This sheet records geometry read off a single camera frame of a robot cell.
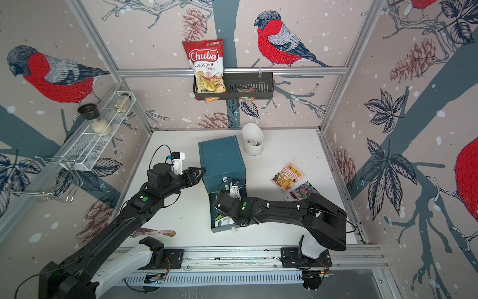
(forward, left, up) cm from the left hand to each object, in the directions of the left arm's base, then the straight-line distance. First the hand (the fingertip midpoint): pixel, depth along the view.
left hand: (205, 168), depth 76 cm
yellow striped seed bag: (+8, -40, -22) cm, 46 cm away
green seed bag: (-16, -7, -18) cm, 25 cm away
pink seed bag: (0, -46, -22) cm, 51 cm away
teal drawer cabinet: (+5, -6, 0) cm, 8 cm away
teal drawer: (-5, -1, -17) cm, 18 cm away
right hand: (-9, -8, -16) cm, 20 cm away
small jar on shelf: (+28, +40, +13) cm, 50 cm away
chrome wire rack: (-13, +52, +2) cm, 54 cm away
